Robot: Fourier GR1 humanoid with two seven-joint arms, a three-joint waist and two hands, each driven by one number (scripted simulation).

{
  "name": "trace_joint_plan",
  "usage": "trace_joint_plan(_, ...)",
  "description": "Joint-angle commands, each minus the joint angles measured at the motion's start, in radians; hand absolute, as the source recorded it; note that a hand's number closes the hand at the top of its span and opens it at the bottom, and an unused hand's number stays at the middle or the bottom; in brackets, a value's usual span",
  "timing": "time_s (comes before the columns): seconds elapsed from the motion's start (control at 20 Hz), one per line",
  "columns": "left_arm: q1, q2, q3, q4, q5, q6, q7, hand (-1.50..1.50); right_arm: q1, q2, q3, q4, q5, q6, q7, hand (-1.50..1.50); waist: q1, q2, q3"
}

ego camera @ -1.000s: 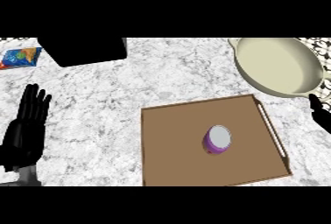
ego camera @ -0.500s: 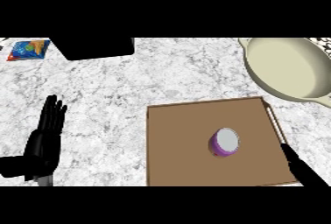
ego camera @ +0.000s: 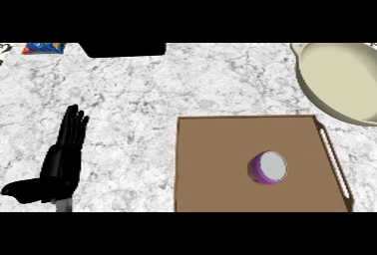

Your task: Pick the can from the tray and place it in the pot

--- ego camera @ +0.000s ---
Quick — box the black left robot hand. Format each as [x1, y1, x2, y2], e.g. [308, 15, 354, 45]
[0, 104, 92, 205]

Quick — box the brown wooden tray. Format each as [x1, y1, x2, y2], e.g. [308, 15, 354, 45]
[175, 115, 357, 213]

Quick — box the purple can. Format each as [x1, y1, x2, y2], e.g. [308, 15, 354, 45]
[247, 150, 290, 185]

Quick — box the cream pot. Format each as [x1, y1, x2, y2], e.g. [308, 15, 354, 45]
[290, 43, 377, 128]

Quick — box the blue and orange packet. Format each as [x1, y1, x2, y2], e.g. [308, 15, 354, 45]
[21, 43, 68, 56]

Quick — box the dark curled object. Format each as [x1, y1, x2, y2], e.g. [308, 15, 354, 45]
[0, 44, 15, 66]

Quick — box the black appliance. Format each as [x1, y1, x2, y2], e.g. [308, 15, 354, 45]
[79, 43, 169, 59]

